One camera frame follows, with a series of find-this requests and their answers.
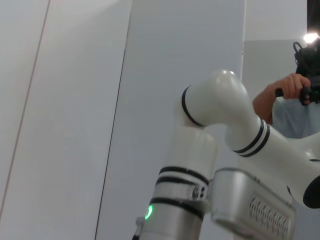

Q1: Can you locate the black handheld teleoperation controller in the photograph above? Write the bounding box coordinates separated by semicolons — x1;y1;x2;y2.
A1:
274;41;320;106

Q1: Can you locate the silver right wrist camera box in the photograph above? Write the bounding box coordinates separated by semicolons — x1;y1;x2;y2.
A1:
208;167;297;240

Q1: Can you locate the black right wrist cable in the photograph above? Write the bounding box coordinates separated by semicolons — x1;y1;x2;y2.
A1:
133;217;145;240

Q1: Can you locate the light blue shirt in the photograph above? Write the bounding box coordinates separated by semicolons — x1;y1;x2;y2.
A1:
271;96;320;140

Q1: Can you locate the person's bare hand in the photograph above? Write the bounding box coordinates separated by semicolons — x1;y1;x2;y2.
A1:
266;72;311;100

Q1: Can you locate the bright ceiling lamp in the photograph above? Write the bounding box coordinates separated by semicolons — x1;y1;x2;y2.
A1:
302;31;320;44

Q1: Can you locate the person's bare forearm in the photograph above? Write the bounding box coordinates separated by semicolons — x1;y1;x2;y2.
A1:
252;83;283;125

